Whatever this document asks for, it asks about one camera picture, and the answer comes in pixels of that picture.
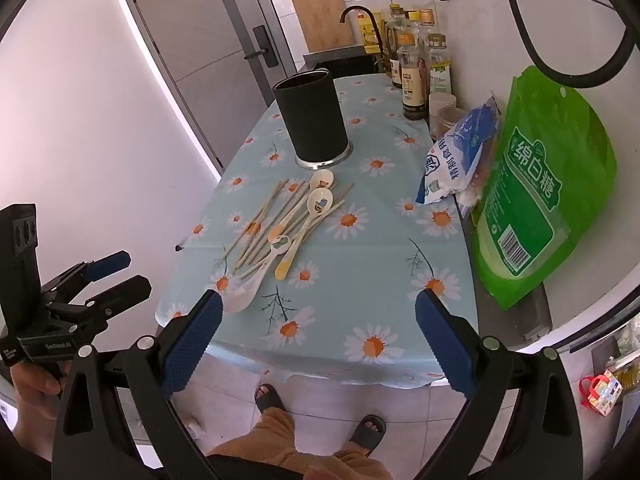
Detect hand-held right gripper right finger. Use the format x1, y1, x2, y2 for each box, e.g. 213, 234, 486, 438
415, 287, 591, 480

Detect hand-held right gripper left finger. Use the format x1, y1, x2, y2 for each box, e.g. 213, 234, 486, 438
51, 289, 224, 480

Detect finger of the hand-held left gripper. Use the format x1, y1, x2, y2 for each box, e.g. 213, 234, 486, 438
47, 275, 153, 322
42, 251, 132, 304

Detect bunch of wooden chopsticks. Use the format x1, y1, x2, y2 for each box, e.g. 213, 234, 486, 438
221, 178, 354, 281

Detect cream spoon blue print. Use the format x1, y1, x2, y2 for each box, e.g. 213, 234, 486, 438
266, 188, 335, 243

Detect cream spoon bear print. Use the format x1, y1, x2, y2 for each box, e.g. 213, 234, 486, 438
287, 169, 336, 211

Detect black utensil holder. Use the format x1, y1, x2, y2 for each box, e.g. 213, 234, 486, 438
271, 69, 354, 170

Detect person's left hand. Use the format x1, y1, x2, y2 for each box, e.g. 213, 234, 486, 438
12, 360, 64, 444

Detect large white ceramic spoon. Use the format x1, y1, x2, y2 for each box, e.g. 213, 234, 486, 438
220, 255, 276, 315

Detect black slipper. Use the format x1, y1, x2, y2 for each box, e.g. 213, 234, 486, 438
254, 384, 287, 415
348, 415, 387, 458

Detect blue daisy tablecloth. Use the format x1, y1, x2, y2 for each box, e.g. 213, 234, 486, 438
155, 74, 481, 391

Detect orange pants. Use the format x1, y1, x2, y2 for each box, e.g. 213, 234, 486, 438
207, 406, 393, 480

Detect cream spoon green print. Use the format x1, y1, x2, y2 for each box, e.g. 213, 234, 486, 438
232, 235, 296, 281

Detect red gift box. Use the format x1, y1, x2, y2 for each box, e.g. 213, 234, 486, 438
579, 370, 623, 417

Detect blue white salt bag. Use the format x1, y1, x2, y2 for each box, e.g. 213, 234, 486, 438
415, 97, 502, 206

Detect green sugar bag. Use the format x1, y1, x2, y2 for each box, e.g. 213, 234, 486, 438
470, 65, 618, 311

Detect stack of plastic cups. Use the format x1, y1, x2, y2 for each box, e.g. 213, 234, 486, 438
437, 107, 468, 140
428, 92, 458, 141

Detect grey door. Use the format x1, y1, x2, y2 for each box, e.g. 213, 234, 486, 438
117, 0, 301, 171

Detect oil bottle green label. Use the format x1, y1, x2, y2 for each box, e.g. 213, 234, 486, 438
427, 34, 453, 96

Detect sauce bottle red label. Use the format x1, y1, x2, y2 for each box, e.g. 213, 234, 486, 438
388, 52, 405, 89

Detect dark kitchen sink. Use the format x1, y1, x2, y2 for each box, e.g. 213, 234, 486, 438
303, 45, 381, 78

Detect glass bottle gold cap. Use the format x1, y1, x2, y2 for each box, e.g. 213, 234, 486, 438
417, 9, 435, 46

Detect yellow plastic bottle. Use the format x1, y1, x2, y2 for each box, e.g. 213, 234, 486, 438
356, 10, 383, 55

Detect wooden cutting board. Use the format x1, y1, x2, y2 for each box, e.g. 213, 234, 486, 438
291, 0, 355, 53

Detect black faucet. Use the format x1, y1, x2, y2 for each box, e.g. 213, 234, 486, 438
341, 6, 386, 56

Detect black door lock handle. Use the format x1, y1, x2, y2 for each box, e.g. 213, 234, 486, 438
245, 25, 279, 68

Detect black cable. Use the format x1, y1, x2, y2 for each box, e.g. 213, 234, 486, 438
505, 0, 636, 91

